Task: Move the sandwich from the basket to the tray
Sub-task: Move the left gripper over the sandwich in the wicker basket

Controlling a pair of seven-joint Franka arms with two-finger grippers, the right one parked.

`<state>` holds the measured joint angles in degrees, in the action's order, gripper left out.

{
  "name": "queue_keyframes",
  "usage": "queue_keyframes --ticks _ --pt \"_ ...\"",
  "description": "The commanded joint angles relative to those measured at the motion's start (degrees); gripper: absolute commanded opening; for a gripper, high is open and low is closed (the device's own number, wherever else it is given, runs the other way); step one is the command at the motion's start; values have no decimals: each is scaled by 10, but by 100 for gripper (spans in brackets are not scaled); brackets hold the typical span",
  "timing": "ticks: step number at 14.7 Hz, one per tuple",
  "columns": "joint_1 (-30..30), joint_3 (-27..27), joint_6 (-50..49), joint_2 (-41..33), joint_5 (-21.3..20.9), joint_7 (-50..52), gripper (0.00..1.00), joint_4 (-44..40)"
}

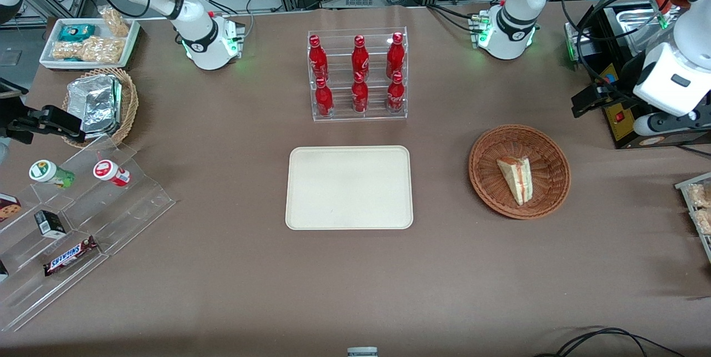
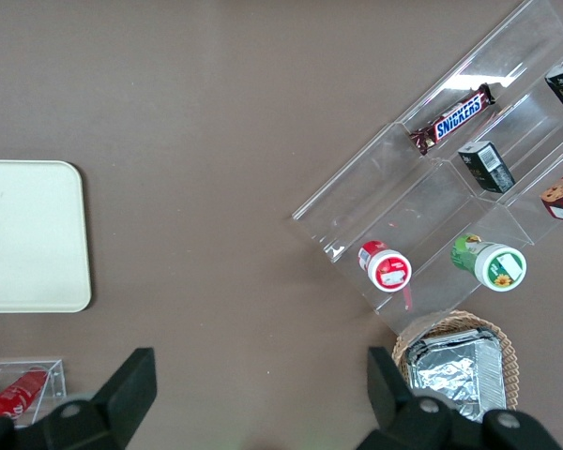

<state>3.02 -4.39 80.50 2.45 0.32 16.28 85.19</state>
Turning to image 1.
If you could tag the brown cookie box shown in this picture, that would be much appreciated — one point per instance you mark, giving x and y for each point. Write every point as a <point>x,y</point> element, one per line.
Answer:
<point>8,207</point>

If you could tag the small clear peanut bag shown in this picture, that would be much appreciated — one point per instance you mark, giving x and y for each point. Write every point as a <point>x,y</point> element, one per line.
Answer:
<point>115,22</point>

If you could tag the small tan wicker basket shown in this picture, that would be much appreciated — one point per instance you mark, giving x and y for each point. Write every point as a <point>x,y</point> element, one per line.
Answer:
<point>129,101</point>

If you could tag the large clear peanut bag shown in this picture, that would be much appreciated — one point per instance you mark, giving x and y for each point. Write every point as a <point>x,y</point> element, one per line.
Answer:
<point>91,50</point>

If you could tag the red drink cup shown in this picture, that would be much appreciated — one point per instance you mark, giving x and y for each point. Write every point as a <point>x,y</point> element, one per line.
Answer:
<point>111,172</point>

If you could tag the large brown wicker basket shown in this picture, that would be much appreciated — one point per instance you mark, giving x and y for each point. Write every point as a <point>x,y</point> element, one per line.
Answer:
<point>547,190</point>

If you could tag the silver foil packet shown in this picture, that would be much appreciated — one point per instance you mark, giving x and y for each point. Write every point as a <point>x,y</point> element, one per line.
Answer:
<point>94,104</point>

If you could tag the triangular sandwich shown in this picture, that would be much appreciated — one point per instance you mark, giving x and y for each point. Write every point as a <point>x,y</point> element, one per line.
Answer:
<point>516,179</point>

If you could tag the cream plastic tray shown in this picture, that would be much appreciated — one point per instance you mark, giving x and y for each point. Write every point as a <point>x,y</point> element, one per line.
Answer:
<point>349,187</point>

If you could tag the green drink cup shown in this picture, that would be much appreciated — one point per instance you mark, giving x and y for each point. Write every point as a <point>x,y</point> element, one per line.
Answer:
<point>50,172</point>

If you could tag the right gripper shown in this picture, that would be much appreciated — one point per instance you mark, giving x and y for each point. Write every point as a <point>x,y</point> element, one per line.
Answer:
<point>12,124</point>

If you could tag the small black box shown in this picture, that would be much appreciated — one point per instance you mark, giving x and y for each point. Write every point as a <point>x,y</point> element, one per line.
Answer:
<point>50,224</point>

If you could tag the tray with rice snacks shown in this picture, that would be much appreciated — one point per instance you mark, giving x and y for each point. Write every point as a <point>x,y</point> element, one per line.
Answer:
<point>689,182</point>

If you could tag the clear acrylic bottle rack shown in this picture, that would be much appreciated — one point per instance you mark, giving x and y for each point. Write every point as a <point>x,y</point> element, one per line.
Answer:
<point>359,117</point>

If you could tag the red cola bottle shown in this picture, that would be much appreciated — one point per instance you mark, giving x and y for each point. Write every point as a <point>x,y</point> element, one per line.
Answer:
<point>324,100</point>
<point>360,57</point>
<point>318,60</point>
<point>359,96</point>
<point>395,56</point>
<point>395,95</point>

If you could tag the white snack tray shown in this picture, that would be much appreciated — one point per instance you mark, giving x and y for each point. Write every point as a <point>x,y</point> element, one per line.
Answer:
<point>50,40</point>

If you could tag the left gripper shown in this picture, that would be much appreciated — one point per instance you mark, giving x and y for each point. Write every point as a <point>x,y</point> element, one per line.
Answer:
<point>625,83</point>

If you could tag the teal snack packet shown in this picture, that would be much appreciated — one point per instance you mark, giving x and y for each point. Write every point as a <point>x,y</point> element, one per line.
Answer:
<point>75,32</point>

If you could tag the snickers chocolate bar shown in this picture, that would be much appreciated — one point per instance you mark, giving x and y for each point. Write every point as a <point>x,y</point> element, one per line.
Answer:
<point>70,255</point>

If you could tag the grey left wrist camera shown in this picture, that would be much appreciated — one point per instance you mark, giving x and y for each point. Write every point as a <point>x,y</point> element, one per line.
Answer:
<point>664,124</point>

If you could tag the clear bag of snacks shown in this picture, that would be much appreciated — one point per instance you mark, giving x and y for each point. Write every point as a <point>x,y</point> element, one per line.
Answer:
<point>700,196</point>
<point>704,221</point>

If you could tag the black and yellow appliance box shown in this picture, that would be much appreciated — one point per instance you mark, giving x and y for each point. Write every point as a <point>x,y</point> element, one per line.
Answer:
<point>625,134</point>

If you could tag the clear acrylic tiered stand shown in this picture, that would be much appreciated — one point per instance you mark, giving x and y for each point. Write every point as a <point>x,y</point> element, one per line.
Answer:
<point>122,207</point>

